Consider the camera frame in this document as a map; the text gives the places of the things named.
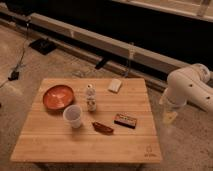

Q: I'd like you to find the long metal floor rail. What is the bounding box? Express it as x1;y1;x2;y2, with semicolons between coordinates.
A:
0;7;213;111

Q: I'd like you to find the dark red box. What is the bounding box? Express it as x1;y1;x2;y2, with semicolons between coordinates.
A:
114;114;137;129

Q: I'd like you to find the wooden folding table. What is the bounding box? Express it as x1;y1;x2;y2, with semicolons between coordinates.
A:
11;78;162;164

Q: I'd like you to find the white plastic cup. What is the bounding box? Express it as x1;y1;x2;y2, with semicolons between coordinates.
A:
63;105;82;128

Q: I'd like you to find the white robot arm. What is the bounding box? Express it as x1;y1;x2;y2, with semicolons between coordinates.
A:
159;63;213;124

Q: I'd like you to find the black bracket on rail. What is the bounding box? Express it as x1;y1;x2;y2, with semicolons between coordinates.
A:
95;58;109;70

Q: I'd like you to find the small white bottle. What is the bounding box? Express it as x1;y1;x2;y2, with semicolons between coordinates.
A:
86;84;96;112

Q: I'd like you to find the black cable with plug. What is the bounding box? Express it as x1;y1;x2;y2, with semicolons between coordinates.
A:
7;19;31;82

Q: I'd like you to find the black flat floor plate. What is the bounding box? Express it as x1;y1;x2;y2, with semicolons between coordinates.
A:
29;38;57;55

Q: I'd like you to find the translucent yellowish gripper tool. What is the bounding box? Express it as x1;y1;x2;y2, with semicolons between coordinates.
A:
159;95;178;124

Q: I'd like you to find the orange ceramic bowl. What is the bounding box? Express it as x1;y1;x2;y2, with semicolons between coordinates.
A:
42;85;75;110

